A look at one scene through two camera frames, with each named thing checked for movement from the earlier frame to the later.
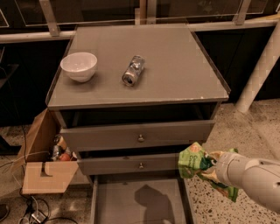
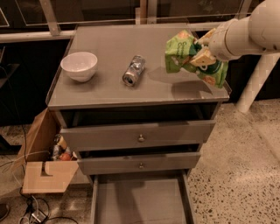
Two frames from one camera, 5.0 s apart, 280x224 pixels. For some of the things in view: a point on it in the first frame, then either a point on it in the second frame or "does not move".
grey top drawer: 110,136 does not move
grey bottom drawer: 140,199 does not move
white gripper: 227,171 to 219,41
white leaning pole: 261,71 does not move
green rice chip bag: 193,161 to 180,46
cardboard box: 40,175 does not move
